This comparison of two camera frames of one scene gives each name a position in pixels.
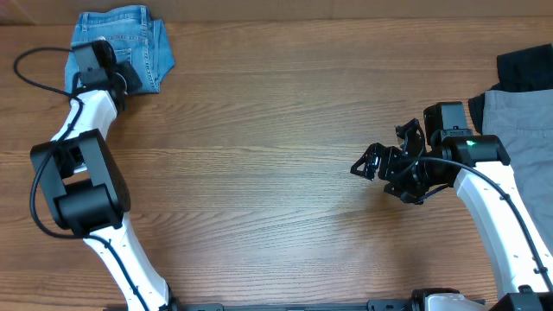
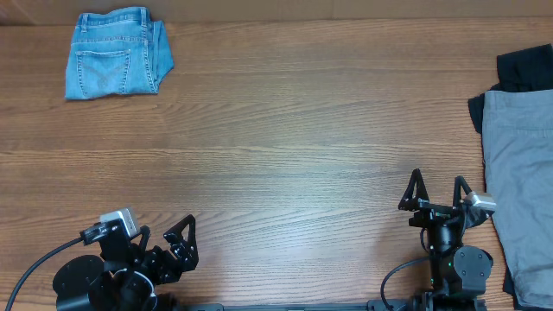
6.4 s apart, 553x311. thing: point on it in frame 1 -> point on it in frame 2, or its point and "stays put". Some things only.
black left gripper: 124,69 -> 187,252
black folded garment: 521,70 stays put
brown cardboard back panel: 13,11 stays put
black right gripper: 398,163 -> 436,209
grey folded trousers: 522,121 stays put
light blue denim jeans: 135,36 stays put
